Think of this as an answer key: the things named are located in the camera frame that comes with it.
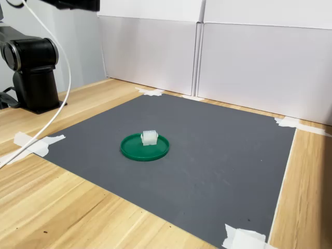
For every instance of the white masking tape piece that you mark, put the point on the white masking tape piece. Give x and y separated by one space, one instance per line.
193 98
150 91
33 145
290 122
243 238

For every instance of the small white plastic terminal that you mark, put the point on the small white plastic terminal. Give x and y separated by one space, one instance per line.
149 137

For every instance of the dark grey mat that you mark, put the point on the dark grey mat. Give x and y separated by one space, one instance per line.
207 168

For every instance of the white partition box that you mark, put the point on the white partition box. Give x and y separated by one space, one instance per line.
264 64

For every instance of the round green plastic lid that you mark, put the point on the round green plastic lid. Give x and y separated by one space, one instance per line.
137 151

